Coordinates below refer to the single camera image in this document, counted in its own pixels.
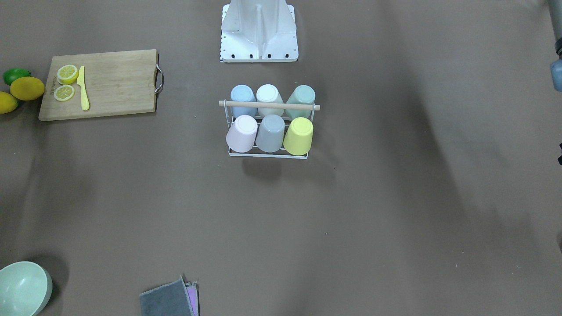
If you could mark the yellow plastic cup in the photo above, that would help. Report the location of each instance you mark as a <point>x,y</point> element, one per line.
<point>298,138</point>

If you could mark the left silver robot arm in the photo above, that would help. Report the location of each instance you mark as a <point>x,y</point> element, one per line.
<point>555,10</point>

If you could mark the grey folded cloth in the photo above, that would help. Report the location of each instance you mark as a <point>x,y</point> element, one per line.
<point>177,298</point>

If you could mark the green plastic cup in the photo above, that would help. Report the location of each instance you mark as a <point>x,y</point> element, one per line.
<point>303,94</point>

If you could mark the grey plastic cup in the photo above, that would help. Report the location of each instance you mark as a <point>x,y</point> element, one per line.
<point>270,134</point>

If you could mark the green lime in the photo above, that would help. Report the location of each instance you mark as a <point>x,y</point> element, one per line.
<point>10,75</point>

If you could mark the white plastic cup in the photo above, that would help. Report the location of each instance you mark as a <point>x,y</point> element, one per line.
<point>269,94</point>

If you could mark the pink plastic cup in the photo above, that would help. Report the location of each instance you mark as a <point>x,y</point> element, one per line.
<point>242,134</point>

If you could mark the blue plastic cup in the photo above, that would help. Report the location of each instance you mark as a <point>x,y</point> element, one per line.
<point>243,93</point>

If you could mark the yellow lemon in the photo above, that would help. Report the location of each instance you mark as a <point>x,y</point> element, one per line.
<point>8,103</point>
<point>27,88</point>

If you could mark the lemon half slice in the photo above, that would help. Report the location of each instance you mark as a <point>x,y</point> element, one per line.
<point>64,93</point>
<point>67,74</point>

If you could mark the green ceramic bowl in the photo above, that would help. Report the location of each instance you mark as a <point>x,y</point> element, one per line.
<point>25,289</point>

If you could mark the bamboo cutting board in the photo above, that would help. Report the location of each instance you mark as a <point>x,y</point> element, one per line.
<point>117,83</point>

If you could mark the white wire cup holder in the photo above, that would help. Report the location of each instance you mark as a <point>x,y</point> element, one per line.
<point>255,152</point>

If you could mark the yellow plastic knife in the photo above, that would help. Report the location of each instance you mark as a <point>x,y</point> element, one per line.
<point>81,81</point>

